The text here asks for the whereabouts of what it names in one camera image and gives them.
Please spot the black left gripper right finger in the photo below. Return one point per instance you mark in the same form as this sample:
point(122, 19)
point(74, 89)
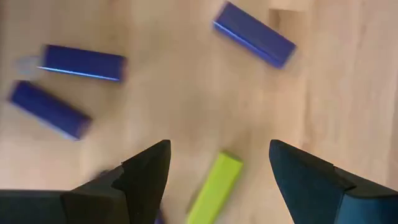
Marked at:
point(311, 193)

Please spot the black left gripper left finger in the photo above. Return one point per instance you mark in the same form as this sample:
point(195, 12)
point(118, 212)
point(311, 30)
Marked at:
point(143, 180)

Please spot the lime green wooden block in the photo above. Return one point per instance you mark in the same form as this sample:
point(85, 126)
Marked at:
point(216, 188)

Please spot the purple wooden block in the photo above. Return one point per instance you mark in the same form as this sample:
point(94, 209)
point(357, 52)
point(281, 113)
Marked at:
point(84, 63)
point(49, 109)
point(255, 34)

